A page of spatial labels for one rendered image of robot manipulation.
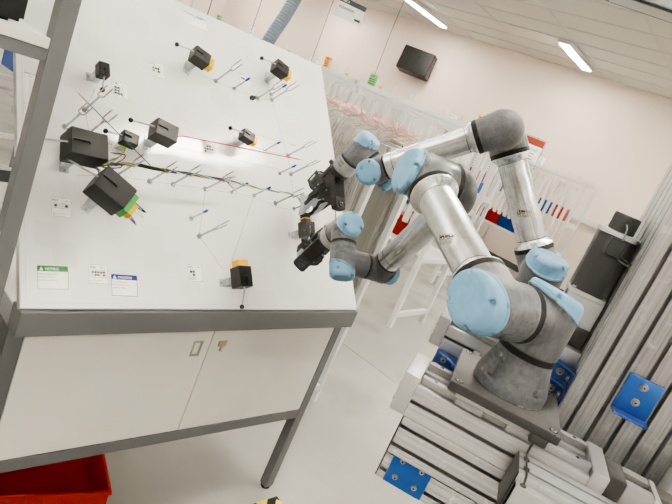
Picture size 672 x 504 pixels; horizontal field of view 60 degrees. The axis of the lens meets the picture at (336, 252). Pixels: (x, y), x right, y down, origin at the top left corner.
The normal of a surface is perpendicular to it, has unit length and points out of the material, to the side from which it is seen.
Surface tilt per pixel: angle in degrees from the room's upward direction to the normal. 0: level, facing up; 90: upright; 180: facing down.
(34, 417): 90
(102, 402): 90
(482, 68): 90
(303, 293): 49
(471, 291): 93
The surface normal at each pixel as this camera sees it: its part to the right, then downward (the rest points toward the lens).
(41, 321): 0.64, 0.44
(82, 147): 0.73, -0.25
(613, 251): -0.32, 0.13
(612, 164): -0.59, -0.03
